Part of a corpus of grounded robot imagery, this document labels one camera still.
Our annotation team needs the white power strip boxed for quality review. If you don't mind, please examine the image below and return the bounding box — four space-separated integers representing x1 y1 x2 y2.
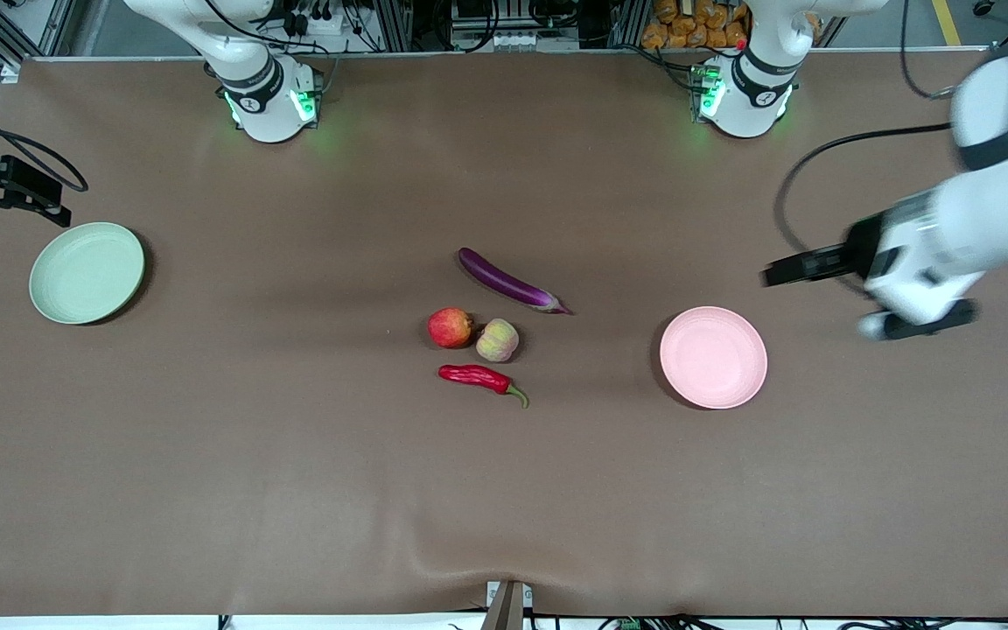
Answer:
281 0 349 36

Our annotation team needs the pale green round plate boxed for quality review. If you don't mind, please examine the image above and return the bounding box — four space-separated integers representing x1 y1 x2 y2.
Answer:
29 222 146 326

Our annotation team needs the pink round plate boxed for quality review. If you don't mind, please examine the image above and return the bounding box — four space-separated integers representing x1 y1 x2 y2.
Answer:
660 306 768 410

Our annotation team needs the bag of orange items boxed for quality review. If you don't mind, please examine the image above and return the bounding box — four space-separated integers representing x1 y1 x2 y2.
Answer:
641 0 823 50

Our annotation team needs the white terminal block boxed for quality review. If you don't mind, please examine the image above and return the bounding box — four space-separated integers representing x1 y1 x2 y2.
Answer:
493 30 580 52

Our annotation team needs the purple eggplant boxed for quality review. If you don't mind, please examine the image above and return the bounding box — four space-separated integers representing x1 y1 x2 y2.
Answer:
458 248 573 316

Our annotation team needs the red chili pepper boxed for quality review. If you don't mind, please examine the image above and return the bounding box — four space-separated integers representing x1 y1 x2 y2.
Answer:
438 364 529 410

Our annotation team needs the yellow-pink peach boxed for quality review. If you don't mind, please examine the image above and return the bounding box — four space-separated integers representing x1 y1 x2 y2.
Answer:
476 318 521 363

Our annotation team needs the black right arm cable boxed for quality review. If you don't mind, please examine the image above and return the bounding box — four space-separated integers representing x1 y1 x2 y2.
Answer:
0 90 89 193

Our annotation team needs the grey metal table bracket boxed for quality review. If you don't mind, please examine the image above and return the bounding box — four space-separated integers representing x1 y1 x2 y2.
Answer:
480 580 534 630

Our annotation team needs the brown table cover mat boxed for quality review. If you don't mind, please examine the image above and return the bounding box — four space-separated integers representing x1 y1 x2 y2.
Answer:
0 51 1008 619

